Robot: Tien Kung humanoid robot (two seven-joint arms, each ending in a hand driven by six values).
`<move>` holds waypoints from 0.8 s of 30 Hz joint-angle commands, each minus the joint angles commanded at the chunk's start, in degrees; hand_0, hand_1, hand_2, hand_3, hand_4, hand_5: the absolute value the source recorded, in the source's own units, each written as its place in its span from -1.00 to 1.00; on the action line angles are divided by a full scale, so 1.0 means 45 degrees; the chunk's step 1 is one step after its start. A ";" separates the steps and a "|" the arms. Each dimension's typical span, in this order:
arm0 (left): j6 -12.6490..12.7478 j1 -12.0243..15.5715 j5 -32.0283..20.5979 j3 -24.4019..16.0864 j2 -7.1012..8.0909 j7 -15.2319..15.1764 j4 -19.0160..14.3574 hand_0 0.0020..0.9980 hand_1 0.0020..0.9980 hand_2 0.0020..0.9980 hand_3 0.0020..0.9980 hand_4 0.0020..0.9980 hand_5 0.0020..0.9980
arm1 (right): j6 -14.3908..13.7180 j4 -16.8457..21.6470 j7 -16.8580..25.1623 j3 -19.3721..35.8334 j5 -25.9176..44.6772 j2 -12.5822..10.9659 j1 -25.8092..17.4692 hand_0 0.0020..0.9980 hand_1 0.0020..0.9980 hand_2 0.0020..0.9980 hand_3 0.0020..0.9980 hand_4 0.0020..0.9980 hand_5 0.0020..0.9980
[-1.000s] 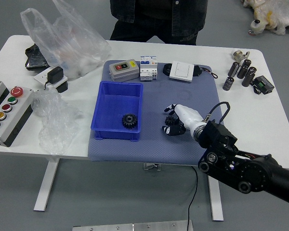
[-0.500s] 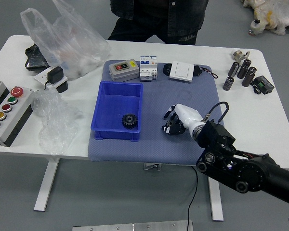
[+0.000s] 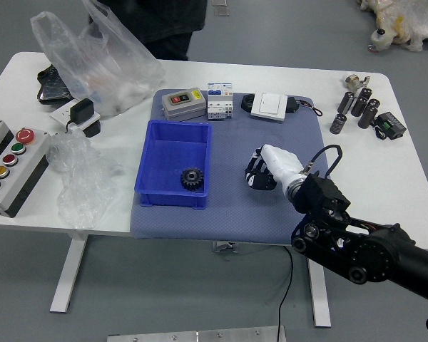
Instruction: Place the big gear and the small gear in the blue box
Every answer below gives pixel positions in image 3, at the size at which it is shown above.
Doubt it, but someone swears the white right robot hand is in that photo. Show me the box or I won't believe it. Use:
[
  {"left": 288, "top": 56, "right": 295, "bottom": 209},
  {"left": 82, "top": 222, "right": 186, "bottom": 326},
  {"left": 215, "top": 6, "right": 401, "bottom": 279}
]
[{"left": 244, "top": 143, "right": 305, "bottom": 192}]

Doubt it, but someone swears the big black gear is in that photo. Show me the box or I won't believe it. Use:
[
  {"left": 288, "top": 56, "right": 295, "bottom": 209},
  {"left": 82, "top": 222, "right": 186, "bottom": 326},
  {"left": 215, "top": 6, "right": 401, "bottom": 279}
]
[{"left": 180, "top": 167, "right": 205, "bottom": 193}]

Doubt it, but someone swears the blue plastic box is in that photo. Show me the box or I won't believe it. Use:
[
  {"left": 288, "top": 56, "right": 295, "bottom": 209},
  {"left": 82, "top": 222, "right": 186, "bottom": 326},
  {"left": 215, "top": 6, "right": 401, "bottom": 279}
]
[{"left": 133, "top": 120, "right": 213, "bottom": 211}]

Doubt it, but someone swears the grey pushbutton control box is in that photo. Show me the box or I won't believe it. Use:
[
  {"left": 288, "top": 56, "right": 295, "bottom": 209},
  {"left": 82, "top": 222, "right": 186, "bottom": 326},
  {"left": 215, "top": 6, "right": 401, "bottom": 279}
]
[{"left": 0, "top": 127, "right": 53, "bottom": 218}]

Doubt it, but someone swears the blue-grey mat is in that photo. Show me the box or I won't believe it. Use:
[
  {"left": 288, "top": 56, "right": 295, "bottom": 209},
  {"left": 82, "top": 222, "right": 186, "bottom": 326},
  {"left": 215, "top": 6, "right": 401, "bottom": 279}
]
[{"left": 129, "top": 88, "right": 329, "bottom": 247}]

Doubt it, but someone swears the white circuit breaker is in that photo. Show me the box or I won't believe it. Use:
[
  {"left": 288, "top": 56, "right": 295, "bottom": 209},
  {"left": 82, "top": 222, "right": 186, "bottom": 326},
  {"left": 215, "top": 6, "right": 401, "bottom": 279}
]
[{"left": 206, "top": 82, "right": 235, "bottom": 121}]

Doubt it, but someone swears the silver metal fitting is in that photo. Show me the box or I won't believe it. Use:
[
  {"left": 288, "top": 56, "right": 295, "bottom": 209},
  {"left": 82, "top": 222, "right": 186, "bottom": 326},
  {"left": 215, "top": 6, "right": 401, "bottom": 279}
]
[{"left": 344, "top": 73, "right": 372, "bottom": 93}]

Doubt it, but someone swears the black module green terminal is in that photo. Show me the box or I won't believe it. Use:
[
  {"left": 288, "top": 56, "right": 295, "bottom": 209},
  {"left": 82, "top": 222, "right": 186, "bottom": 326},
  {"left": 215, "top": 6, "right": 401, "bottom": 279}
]
[{"left": 373, "top": 111, "right": 407, "bottom": 140}]

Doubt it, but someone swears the white table leg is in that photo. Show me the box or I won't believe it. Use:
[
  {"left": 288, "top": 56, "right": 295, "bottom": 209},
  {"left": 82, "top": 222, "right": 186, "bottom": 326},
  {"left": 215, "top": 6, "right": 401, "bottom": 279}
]
[
  {"left": 49, "top": 234, "right": 88, "bottom": 314},
  {"left": 306, "top": 258, "right": 332, "bottom": 328}
]

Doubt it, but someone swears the metal floor cover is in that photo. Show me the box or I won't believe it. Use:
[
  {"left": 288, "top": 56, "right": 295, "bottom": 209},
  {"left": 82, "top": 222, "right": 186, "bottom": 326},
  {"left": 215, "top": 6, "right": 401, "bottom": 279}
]
[{"left": 211, "top": 0, "right": 231, "bottom": 17}]

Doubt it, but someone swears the person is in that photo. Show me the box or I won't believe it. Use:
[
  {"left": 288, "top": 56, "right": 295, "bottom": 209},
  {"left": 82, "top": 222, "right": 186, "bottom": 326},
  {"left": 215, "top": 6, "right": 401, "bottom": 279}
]
[{"left": 92, "top": 0, "right": 208, "bottom": 62}]

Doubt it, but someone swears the silver metal plate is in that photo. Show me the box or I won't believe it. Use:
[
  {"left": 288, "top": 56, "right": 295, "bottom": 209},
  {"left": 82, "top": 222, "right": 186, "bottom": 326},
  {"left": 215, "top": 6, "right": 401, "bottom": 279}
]
[{"left": 106, "top": 325, "right": 287, "bottom": 342}]

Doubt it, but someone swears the white yellow wrapped bundle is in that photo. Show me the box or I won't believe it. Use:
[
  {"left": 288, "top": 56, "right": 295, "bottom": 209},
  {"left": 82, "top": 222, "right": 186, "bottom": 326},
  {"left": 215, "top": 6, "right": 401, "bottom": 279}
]
[{"left": 358, "top": 0, "right": 428, "bottom": 54}]

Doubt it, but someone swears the black block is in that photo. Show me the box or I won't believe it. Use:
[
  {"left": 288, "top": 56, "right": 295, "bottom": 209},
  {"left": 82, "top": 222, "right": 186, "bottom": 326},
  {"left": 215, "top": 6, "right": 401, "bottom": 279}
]
[{"left": 81, "top": 120, "right": 102, "bottom": 138}]

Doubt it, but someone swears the large clear plastic bag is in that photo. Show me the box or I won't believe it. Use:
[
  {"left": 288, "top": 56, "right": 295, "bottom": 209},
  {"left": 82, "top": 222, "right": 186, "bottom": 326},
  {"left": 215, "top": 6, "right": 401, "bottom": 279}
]
[{"left": 29, "top": 0, "right": 167, "bottom": 120}]

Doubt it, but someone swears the crumpled clear plastic bag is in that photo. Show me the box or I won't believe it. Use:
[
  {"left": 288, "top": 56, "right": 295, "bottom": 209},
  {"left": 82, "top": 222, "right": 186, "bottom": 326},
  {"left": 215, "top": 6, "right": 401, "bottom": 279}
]
[{"left": 46, "top": 128, "right": 128, "bottom": 231}]

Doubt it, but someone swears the black power adapter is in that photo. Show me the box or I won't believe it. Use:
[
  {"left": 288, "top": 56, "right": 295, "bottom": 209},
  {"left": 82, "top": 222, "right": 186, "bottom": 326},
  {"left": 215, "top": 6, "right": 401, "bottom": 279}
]
[{"left": 64, "top": 98, "right": 96, "bottom": 133}]

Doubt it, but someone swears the white socket plate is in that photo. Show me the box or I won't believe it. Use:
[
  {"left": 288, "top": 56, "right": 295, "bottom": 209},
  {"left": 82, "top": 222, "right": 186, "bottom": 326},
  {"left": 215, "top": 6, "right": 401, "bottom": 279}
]
[{"left": 49, "top": 99, "right": 101, "bottom": 130}]

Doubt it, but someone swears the black plastic tray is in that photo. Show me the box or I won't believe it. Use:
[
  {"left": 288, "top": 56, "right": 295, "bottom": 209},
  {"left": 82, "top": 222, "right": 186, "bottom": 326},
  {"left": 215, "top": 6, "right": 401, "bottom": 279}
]
[{"left": 36, "top": 64, "right": 74, "bottom": 105}]

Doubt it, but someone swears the white wall switch plate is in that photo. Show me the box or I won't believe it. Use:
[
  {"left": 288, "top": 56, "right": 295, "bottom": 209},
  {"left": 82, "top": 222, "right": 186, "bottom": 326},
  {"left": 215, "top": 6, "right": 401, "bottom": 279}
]
[{"left": 250, "top": 92, "right": 289, "bottom": 123}]

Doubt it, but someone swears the small black module with wires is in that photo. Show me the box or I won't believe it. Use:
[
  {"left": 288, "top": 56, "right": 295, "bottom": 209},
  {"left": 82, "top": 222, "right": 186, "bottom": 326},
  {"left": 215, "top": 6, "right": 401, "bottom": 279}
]
[{"left": 287, "top": 96, "right": 324, "bottom": 117}]

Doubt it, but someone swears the metal bracket under table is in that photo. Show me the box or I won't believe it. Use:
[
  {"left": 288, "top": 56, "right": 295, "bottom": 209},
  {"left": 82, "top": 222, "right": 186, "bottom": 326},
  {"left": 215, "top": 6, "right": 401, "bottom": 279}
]
[{"left": 210, "top": 241, "right": 240, "bottom": 254}]

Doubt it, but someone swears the grey switch box yellow label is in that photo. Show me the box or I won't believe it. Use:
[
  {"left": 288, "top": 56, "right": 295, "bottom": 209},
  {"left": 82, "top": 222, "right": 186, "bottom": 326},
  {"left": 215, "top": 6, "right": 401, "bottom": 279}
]
[{"left": 160, "top": 87, "right": 207, "bottom": 123}]

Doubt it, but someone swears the black floor cable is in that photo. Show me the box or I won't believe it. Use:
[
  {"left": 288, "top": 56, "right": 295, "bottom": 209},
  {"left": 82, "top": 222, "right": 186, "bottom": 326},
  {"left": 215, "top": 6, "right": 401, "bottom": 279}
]
[{"left": 277, "top": 245, "right": 294, "bottom": 342}]

